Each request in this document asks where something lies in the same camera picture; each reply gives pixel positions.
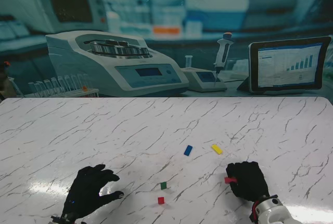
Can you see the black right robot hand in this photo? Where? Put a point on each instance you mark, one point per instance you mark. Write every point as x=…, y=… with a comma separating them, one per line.
x=249, y=182

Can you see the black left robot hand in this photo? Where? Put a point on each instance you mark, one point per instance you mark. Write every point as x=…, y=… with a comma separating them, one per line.
x=84, y=191

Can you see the pink domino block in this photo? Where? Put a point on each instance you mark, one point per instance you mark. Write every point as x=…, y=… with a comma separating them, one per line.
x=230, y=180

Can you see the red domino block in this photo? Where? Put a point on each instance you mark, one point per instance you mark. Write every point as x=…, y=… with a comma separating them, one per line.
x=161, y=200

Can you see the green domino block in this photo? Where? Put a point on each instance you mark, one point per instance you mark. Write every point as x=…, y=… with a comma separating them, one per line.
x=164, y=185

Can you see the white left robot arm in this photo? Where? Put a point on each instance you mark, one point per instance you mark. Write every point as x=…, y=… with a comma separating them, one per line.
x=62, y=221

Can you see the yellow domino block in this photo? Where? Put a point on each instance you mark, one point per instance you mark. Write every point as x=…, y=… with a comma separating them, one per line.
x=217, y=149

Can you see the blue domino block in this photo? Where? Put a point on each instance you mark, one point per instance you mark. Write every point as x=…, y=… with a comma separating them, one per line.
x=188, y=150

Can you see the printed laboratory backdrop banner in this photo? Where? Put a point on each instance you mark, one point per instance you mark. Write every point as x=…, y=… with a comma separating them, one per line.
x=166, y=26

